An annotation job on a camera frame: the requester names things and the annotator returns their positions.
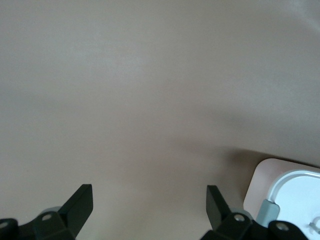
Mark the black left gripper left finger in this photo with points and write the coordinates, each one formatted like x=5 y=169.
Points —
x=75 y=212

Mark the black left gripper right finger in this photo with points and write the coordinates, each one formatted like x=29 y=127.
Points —
x=217 y=212

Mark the white box lid grey latches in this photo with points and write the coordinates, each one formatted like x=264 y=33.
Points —
x=295 y=195

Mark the pink plastic box base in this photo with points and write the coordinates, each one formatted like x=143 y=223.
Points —
x=257 y=180

